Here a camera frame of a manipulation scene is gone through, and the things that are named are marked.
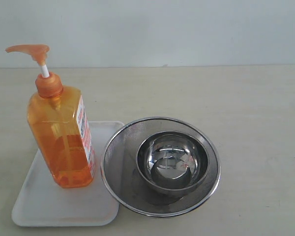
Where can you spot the white rectangular plastic tray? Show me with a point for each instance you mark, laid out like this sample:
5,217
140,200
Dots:
42,203

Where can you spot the stainless steel bowl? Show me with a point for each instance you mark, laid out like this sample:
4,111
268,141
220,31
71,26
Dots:
172,163

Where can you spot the steel mesh strainer basket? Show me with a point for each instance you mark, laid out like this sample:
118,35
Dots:
122,179

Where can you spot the orange pump soap bottle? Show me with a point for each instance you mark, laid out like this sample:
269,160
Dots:
57,118

